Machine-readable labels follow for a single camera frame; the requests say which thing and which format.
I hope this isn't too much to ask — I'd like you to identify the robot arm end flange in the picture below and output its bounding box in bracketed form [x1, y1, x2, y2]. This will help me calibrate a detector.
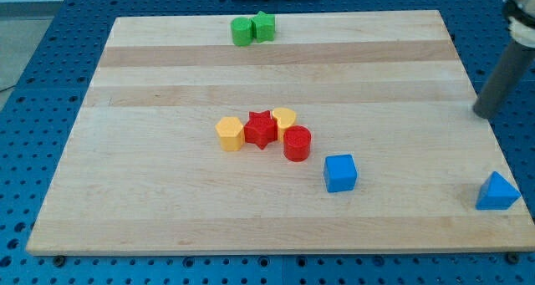
[502, 0, 534, 48]

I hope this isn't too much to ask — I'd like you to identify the yellow hexagon block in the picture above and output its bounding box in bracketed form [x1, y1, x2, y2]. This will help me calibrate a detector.
[215, 116, 245, 151]

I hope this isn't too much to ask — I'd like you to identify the red star block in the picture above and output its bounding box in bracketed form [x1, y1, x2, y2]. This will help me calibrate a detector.
[244, 110, 278, 150]

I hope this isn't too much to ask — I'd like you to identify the wooden board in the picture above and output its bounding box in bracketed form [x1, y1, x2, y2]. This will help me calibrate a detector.
[27, 10, 534, 256]

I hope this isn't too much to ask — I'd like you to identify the yellow heart block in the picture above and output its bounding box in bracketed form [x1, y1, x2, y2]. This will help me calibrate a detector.
[272, 107, 297, 142]

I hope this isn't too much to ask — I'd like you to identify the red cylinder block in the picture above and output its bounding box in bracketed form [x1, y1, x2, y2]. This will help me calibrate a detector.
[283, 125, 312, 162]

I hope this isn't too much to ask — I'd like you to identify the blue cube block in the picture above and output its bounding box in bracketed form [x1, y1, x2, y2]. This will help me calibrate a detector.
[324, 155, 358, 193]

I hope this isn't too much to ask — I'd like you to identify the green cylinder block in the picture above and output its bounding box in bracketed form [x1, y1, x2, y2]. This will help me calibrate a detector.
[230, 17, 253, 47]

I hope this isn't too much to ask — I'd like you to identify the green star block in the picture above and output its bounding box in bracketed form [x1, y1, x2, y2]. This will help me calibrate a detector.
[251, 11, 276, 43]

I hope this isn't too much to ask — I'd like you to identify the blue triangle block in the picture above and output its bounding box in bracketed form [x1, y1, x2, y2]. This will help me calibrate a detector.
[475, 171, 521, 211]

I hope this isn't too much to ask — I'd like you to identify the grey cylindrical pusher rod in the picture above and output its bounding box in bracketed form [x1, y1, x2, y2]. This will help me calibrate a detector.
[472, 40, 534, 120]

